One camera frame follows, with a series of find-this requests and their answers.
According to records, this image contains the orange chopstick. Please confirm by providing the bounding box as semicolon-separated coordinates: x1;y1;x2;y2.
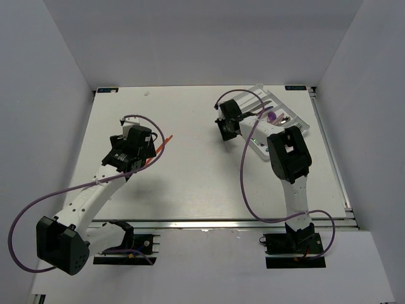
156;143;165;155
163;135;173;145

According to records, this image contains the black handled silver spoon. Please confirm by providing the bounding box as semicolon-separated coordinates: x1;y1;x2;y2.
280;117;290;125

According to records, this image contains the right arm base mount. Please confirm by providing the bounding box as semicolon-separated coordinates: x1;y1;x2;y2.
259;224;326;269

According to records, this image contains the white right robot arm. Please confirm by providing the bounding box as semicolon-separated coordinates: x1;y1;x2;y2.
215;99;315;253

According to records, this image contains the white compartment cutlery tray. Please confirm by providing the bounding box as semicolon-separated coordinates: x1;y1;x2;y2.
218;82;310;161

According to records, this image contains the blue label sticker right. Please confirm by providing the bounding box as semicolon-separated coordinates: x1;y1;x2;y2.
284;85;307;91

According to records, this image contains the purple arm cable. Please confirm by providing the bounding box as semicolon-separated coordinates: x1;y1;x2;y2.
8;114;165;274
215;89;336;259

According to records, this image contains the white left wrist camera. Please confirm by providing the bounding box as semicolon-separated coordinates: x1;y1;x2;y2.
120;117;140;139

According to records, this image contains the pink handled silver spoon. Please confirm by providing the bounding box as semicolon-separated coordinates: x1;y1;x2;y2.
273;113;285;126

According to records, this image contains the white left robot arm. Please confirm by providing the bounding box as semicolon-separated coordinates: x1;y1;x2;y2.
36;124;156;276

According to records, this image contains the blue label sticker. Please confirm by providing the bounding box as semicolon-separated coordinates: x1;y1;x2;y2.
284;85;307;91
96;87;119;94

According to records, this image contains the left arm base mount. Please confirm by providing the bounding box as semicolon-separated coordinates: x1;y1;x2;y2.
93;220;160;266

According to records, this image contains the clear chopstick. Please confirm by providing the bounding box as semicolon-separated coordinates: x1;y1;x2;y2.
238;92;263;111

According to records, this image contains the iridescent purple ornate spoon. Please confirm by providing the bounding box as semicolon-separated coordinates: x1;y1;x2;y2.
267;111;277;123

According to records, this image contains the blue label sticker left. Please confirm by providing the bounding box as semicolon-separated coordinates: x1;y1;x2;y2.
96;87;119;94

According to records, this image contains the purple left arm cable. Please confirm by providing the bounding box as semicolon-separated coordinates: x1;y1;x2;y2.
8;114;165;274

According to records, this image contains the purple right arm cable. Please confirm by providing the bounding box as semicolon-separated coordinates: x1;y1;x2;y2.
215;89;336;259

